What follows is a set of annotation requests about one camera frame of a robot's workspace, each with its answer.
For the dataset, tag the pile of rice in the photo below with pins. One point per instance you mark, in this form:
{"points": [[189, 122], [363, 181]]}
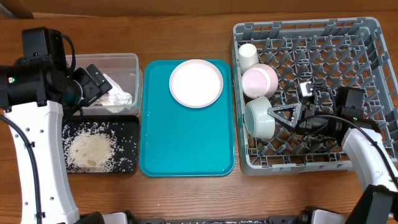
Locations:
{"points": [[93, 149]]}

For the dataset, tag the white napkin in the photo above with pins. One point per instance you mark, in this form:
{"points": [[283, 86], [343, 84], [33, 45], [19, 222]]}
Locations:
{"points": [[119, 99]]}

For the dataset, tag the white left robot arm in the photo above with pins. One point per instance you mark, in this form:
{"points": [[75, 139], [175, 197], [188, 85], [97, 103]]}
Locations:
{"points": [[39, 93]]}

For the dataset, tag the white paper cup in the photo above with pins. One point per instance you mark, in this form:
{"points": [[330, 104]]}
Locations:
{"points": [[247, 57]]}

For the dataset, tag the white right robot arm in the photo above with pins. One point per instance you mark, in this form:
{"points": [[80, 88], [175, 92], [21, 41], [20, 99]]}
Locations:
{"points": [[361, 140]]}

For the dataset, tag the grey bowl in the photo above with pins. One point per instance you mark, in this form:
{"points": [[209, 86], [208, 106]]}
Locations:
{"points": [[259, 123]]}

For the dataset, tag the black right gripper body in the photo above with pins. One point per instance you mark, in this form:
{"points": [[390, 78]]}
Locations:
{"points": [[309, 112]]}

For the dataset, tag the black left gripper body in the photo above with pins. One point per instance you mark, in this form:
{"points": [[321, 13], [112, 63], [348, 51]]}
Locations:
{"points": [[91, 89]]}

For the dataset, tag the teal plastic tray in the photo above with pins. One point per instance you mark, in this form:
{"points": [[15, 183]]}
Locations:
{"points": [[177, 141]]}

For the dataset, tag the black rectangular tray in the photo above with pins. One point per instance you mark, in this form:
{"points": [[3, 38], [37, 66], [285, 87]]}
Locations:
{"points": [[130, 124]]}

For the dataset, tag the grey dishwasher rack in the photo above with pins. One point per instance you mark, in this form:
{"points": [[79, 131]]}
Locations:
{"points": [[333, 52]]}

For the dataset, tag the clear plastic bin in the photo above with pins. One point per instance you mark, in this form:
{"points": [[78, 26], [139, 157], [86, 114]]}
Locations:
{"points": [[122, 69]]}

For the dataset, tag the pink plate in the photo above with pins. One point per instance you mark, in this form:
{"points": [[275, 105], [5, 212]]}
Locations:
{"points": [[196, 83]]}

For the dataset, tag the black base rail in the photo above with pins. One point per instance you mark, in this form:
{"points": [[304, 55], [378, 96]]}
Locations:
{"points": [[217, 221]]}

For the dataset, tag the pink small bowl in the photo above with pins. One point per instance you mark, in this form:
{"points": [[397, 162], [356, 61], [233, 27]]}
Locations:
{"points": [[260, 80]]}

